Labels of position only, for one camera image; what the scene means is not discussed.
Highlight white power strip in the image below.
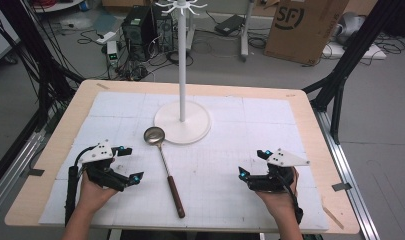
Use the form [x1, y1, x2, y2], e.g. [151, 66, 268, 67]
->
[95, 31, 118, 46]

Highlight black computer tower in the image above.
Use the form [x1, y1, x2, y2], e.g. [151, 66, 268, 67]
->
[152, 12, 175, 53]
[121, 5, 157, 62]

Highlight white metal stand leg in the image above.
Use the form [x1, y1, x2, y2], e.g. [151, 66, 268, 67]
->
[239, 0, 257, 63]

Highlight white grid mat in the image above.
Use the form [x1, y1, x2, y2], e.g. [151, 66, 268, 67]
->
[37, 90, 330, 234]

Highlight grey rounded device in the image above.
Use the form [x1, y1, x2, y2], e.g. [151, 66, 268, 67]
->
[333, 11, 367, 46]

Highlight metal ladle with wooden handle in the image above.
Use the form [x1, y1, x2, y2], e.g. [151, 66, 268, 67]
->
[142, 126, 187, 220]

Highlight person's right hand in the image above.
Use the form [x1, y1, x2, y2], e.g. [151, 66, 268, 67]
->
[255, 166, 301, 219]

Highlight white flat board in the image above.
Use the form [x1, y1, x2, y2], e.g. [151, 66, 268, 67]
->
[321, 40, 388, 62]

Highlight brown cardboard box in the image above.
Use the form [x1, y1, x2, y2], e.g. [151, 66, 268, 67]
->
[263, 0, 351, 66]

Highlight black metal frame stand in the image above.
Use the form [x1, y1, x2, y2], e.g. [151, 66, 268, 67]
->
[302, 0, 405, 146]
[0, 0, 86, 194]

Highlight black flat box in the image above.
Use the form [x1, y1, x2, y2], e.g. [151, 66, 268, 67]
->
[214, 14, 247, 37]

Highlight aluminium rail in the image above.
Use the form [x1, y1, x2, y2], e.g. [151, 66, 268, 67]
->
[0, 130, 47, 219]
[313, 107, 382, 240]

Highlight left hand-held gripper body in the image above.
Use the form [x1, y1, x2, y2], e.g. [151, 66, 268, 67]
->
[79, 139, 127, 193]

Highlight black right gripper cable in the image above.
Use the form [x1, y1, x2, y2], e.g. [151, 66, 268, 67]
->
[278, 171, 305, 226]

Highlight person's left hand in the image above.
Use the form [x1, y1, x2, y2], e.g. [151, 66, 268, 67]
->
[76, 165, 120, 214]

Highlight white hook stand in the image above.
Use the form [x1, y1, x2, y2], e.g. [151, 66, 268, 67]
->
[152, 0, 213, 146]

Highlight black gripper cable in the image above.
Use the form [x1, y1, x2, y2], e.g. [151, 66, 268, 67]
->
[278, 171, 305, 226]
[64, 145, 97, 227]

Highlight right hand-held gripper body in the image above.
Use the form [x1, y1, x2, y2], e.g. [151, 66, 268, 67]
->
[247, 147, 311, 194]

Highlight white device with green display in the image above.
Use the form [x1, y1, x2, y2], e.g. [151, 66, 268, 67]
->
[106, 40, 120, 68]

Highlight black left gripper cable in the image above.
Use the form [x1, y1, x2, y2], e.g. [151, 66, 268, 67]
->
[64, 145, 97, 227]

